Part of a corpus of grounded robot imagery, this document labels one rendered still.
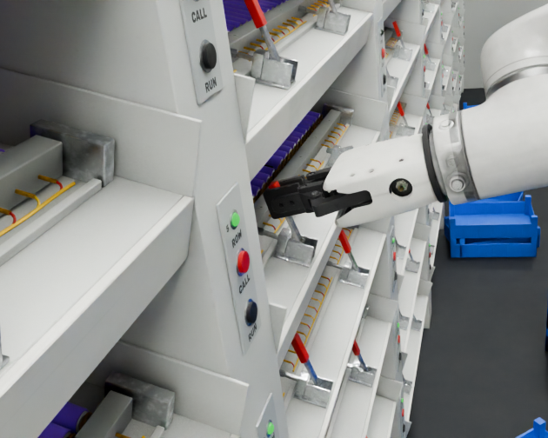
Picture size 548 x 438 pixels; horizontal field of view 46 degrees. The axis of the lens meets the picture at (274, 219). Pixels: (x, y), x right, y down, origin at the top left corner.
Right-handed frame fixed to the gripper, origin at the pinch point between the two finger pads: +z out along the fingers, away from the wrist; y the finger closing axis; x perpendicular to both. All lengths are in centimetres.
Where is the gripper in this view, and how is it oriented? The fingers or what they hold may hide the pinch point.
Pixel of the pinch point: (288, 196)
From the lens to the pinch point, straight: 66.7
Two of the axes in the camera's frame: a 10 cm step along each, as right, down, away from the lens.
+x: -3.4, -8.8, -3.3
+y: 2.9, -4.3, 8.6
